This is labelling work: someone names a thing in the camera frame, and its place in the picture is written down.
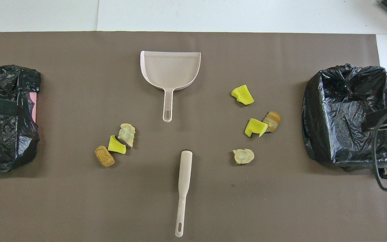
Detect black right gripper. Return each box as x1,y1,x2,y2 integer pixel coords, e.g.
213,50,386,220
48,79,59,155
361,107,387,135

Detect orange striped croissant toy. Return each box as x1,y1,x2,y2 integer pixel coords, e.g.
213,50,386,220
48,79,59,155
262,111,281,133

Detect brown bread roll toy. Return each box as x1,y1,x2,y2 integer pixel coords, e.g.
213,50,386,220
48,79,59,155
94,145,115,167

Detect yellow foam chunk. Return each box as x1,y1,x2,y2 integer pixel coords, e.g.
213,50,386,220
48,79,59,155
231,84,255,106
108,135,127,155
245,118,268,138

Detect pale and orange croissant toy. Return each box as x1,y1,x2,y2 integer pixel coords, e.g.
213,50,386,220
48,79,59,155
118,123,136,148

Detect pale pastry toy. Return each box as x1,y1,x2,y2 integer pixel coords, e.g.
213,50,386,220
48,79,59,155
232,148,255,165

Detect beige plastic dustpan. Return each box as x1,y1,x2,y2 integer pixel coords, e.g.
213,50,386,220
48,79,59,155
140,50,202,123

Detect beige hand brush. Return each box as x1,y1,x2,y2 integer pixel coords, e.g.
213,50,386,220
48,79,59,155
175,150,193,238

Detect pink bin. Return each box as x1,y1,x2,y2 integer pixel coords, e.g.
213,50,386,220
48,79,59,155
31,92,38,123

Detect black plastic trash bag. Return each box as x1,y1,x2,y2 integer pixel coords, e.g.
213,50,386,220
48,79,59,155
302,64,387,179
0,65,41,173

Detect brown table mat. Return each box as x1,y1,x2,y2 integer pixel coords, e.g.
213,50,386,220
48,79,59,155
0,31,387,242

